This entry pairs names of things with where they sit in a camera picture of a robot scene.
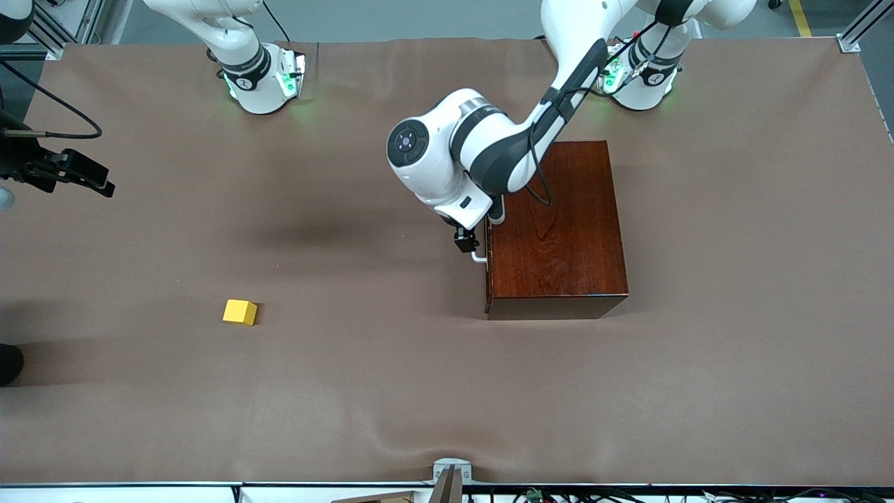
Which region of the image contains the wooden drawer with white handle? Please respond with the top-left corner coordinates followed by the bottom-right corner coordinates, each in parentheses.
top-left (471, 224), bottom-right (492, 315)

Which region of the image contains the yellow block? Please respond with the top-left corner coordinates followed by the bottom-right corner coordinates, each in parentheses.
top-left (223, 299), bottom-right (258, 327)

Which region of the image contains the dark red wooden cabinet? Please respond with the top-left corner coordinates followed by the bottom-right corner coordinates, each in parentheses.
top-left (485, 140), bottom-right (629, 321)

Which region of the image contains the black rounded object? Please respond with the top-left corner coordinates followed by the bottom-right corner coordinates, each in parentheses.
top-left (0, 344), bottom-right (24, 387)

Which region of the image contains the brown table cover mat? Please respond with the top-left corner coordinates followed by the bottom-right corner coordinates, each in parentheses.
top-left (0, 38), bottom-right (894, 488)

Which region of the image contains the tan cardboard piece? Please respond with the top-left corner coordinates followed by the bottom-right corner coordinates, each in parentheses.
top-left (332, 490), bottom-right (423, 503)

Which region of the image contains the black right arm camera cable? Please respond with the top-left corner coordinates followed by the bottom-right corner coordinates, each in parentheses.
top-left (0, 59), bottom-right (103, 140)

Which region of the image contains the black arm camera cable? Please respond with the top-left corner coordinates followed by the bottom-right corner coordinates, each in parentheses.
top-left (520, 21), bottom-right (664, 207)
top-left (0, 59), bottom-right (103, 140)

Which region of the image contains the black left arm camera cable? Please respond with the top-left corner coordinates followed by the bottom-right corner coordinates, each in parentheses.
top-left (520, 21), bottom-right (664, 207)

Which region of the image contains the aluminium frame structure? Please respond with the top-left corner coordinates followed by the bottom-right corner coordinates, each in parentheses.
top-left (17, 0), bottom-right (133, 60)

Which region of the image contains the grey metal bracket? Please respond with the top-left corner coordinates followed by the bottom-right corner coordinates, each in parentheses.
top-left (432, 458), bottom-right (474, 503)

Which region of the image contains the black right base cable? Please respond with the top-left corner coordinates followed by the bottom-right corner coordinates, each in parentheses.
top-left (262, 0), bottom-right (289, 43)

